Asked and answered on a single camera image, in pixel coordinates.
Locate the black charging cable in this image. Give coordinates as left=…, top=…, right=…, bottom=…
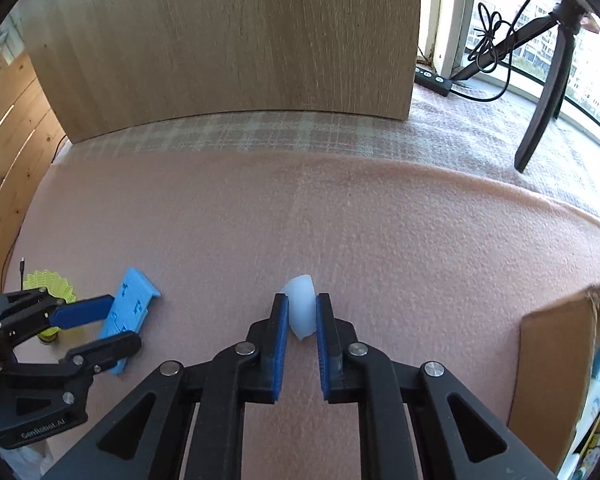
left=0, top=257, right=27, bottom=287

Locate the printed tissue pack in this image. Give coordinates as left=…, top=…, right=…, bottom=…
left=557, top=430, right=600, bottom=480

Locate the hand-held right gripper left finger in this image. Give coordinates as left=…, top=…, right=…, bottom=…
left=40, top=292, right=290, bottom=480

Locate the black ring light cable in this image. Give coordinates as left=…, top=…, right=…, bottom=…
left=414, top=0, right=549, bottom=104

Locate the black tripod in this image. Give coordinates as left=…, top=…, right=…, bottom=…
left=450, top=0, right=600, bottom=174

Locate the yellow shuttlecock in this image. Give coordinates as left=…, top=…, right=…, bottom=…
left=22, top=270, right=77, bottom=346

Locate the pine slat panel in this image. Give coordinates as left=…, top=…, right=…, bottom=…
left=0, top=52, right=69, bottom=291

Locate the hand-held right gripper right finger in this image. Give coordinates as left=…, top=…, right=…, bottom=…
left=315, top=292, right=558, bottom=480

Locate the blue phone stand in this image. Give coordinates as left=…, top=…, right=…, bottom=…
left=99, top=266, right=162, bottom=377

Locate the translucent white plastic cap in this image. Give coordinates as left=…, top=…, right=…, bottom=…
left=280, top=274, right=317, bottom=341

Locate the white lotion bottle blue cap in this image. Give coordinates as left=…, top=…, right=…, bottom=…
left=571, top=345, right=600, bottom=461

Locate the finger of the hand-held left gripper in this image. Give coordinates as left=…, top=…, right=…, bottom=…
left=0, top=331, right=144, bottom=392
left=0, top=287, right=117, bottom=349

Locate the light laminate wooden board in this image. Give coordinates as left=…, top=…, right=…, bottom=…
left=17, top=0, right=424, bottom=144

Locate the thin black power cable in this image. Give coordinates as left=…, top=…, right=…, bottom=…
left=52, top=132, right=74, bottom=162

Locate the plaid blanket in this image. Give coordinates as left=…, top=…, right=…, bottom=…
left=55, top=85, right=600, bottom=233

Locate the cardboard box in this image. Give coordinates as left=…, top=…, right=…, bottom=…
left=507, top=285, right=600, bottom=480

